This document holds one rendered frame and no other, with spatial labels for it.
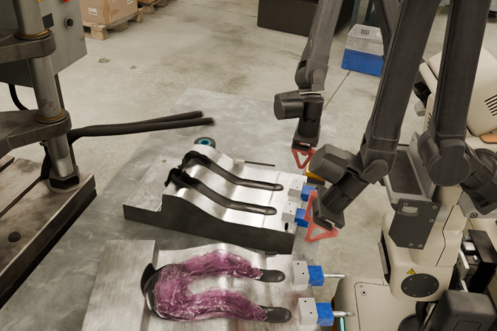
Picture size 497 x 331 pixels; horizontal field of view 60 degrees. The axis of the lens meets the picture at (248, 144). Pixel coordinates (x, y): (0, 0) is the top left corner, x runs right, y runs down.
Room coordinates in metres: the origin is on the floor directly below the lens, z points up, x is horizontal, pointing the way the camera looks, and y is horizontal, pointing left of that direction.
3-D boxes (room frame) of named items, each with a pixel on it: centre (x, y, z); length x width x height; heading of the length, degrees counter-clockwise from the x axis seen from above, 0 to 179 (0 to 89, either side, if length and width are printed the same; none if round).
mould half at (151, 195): (0.99, 0.08, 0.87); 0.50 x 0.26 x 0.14; 78
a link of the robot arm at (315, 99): (0.99, -0.15, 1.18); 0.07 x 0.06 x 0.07; 112
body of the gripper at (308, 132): (0.99, -0.16, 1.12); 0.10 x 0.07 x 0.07; 169
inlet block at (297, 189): (0.98, -0.20, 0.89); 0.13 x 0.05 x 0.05; 78
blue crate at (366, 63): (4.15, -1.23, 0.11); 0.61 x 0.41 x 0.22; 67
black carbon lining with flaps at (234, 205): (0.98, 0.07, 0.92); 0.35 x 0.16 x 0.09; 78
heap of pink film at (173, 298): (0.63, 0.06, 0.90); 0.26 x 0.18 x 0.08; 96
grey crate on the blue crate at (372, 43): (4.15, -1.23, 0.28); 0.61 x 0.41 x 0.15; 67
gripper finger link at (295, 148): (0.97, -0.15, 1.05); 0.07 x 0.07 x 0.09; 79
